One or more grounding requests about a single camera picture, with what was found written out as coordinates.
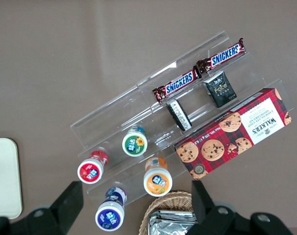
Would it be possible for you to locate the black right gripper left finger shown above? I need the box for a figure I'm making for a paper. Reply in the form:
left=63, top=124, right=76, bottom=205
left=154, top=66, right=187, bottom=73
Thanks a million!
left=26, top=180, right=85, bottom=235

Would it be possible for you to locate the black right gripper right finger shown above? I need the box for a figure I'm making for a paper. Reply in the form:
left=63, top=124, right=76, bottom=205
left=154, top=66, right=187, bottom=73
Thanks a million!
left=190, top=180, right=249, bottom=235

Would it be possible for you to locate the light oval wicker basket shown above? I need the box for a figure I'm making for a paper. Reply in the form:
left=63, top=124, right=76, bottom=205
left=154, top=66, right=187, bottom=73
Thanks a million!
left=139, top=190, right=196, bottom=235

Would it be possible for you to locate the cream plastic serving tray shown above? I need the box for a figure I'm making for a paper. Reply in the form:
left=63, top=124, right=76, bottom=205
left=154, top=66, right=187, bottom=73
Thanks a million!
left=0, top=138, right=24, bottom=220

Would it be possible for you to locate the stack of foil trays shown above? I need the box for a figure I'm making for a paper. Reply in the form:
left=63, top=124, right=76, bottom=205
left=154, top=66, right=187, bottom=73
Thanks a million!
left=147, top=209, right=199, bottom=235

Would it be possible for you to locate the purple lid gum bottle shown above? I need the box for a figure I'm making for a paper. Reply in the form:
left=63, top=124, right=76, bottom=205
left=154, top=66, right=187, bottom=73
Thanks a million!
left=94, top=187, right=127, bottom=232

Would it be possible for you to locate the red lid gum bottle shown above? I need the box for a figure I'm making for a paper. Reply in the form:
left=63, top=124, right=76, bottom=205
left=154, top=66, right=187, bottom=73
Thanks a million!
left=76, top=150, right=109, bottom=184

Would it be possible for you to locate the orange lid gum bottle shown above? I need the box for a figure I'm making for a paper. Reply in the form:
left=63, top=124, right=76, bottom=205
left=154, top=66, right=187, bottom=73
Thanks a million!
left=143, top=157, right=173, bottom=198

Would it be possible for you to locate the red Walkers cookie box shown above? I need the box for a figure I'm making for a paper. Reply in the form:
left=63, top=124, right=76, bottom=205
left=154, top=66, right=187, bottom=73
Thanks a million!
left=173, top=87, right=293, bottom=181

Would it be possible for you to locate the green lid gum bottle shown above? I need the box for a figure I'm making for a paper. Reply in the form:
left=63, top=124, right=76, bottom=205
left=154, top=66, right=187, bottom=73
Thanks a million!
left=121, top=125, right=149, bottom=157

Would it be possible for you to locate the clear acrylic tiered snack stand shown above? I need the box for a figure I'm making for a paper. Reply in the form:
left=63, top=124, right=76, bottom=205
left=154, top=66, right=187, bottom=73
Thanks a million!
left=70, top=30, right=296, bottom=205

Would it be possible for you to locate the black tissue pack white barcode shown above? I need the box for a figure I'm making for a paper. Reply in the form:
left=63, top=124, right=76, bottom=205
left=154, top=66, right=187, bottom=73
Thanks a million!
left=165, top=98, right=193, bottom=132

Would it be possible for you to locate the black Face tissue pack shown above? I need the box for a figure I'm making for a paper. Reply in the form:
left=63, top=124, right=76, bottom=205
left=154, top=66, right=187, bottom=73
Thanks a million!
left=202, top=70, right=238, bottom=109

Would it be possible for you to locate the Snickers chocolate bar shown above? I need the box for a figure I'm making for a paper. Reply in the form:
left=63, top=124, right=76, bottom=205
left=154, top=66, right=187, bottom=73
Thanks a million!
left=196, top=37, right=247, bottom=74
left=152, top=70, right=202, bottom=103

